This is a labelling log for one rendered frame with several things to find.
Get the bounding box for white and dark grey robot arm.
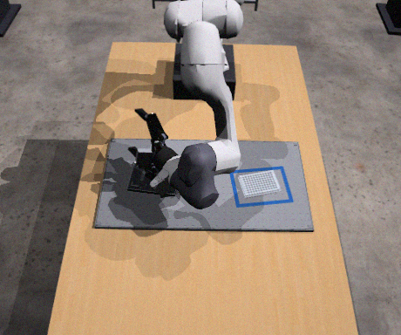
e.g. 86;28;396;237
150;0;245;209

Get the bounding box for blue tape outline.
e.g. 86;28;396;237
230;166;294;208

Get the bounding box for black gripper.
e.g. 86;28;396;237
128;108;177;174

